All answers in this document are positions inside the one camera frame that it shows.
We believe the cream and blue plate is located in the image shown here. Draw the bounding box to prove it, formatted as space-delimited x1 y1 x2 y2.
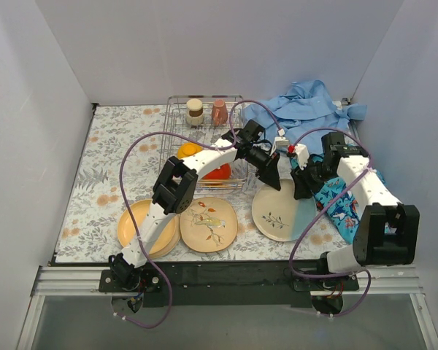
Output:
252 179 317 242

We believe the red bowl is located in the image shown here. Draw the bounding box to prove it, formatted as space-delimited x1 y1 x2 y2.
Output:
203 163 231 180

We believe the pink mug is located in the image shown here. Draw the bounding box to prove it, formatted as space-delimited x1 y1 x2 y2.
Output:
211 99 228 127

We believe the yellow bowl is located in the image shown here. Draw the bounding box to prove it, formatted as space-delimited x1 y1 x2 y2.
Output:
177 142 202 159

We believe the wire dish rack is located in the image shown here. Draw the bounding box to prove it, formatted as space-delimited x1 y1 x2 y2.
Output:
159 95 248 195

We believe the bird pattern plate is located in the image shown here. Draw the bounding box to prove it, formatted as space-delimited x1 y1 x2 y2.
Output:
180 197 238 253

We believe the cream steel tumbler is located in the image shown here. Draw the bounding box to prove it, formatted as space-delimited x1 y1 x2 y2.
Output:
185 98 204 127

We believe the orange plate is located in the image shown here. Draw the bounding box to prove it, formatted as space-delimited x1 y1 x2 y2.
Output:
116 198 178 256

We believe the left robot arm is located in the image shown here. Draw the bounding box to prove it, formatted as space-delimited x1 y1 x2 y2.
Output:
109 120 281 292

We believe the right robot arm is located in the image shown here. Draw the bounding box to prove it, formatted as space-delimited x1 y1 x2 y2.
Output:
288 128 420 290

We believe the shark print cloth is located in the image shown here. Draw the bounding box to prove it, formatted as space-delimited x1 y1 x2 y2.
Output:
291 152 395 245

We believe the light blue shirt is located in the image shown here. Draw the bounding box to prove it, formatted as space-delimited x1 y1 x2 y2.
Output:
242 80 367 155

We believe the lower tan plate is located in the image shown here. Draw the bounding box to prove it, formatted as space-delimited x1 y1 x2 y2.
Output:
149 215 181 259

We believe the floral table mat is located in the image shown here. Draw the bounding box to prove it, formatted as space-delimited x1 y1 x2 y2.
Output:
54 105 347 265

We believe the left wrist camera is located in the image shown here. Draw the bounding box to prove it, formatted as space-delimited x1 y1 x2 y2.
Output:
271 128 290 154

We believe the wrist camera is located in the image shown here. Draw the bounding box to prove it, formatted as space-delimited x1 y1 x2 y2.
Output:
288 144 310 170
271 128 290 154

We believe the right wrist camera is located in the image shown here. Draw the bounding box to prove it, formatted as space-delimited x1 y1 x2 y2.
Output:
288 144 310 170

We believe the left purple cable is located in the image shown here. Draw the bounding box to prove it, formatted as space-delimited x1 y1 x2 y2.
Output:
118 99 285 329

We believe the purple cable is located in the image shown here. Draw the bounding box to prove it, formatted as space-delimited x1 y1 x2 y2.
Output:
118 99 285 329
288 127 372 316

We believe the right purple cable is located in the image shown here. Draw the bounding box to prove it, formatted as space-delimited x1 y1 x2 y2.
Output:
288 127 372 316

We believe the aluminium frame rail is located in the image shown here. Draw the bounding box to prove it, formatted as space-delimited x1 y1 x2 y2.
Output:
31 265 424 296

